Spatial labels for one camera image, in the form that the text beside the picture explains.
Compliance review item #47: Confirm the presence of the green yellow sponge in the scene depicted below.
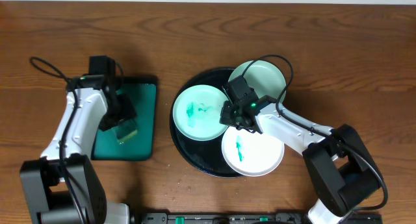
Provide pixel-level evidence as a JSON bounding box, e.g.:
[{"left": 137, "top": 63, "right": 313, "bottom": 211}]
[{"left": 113, "top": 119, "right": 137, "bottom": 144}]

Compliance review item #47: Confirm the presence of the pale green plate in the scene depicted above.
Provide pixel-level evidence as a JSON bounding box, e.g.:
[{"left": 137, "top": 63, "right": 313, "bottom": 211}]
[{"left": 228, "top": 60, "right": 286, "bottom": 100}]

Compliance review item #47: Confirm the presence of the mint plate with green smear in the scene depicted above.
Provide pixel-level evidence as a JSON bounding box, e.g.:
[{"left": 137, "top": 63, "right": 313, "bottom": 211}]
[{"left": 172, "top": 84, "right": 228, "bottom": 141}]

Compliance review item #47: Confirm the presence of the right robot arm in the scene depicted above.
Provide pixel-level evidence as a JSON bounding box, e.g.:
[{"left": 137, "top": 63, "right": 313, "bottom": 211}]
[{"left": 220, "top": 96, "right": 388, "bottom": 223}]

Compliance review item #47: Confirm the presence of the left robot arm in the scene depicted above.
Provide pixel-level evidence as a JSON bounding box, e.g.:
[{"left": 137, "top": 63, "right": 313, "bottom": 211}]
[{"left": 19, "top": 75, "right": 131, "bottom": 223}]

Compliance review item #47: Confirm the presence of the black tray with green water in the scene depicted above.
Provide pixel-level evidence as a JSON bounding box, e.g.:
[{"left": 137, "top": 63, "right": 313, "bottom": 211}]
[{"left": 92, "top": 75, "right": 158, "bottom": 161}]

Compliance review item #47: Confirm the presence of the round black tray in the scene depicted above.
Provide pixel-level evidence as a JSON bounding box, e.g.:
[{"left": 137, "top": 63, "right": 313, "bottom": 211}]
[{"left": 170, "top": 67, "right": 242, "bottom": 178}]

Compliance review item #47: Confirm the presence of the white plate with green stain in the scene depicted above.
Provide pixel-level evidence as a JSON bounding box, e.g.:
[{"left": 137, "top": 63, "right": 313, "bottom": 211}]
[{"left": 222, "top": 127, "right": 285, "bottom": 177}]

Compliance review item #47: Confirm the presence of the black rail at table edge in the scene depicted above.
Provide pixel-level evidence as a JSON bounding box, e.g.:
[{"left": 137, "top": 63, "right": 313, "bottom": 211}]
[{"left": 136, "top": 213, "right": 311, "bottom": 224}]

